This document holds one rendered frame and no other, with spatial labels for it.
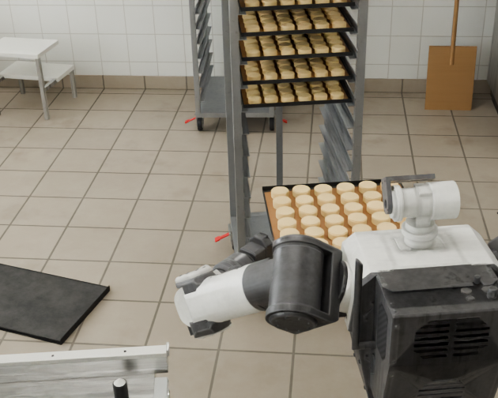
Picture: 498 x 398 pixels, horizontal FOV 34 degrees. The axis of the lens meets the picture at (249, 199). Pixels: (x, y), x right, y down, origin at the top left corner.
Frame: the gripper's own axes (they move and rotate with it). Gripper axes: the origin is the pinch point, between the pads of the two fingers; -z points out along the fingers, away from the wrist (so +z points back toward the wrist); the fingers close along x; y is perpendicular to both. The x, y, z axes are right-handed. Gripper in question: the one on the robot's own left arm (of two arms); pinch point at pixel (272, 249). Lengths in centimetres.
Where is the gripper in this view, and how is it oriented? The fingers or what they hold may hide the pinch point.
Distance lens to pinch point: 202.9
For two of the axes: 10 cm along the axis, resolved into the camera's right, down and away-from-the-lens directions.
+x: -0.2, -8.7, -4.9
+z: -6.5, 3.9, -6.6
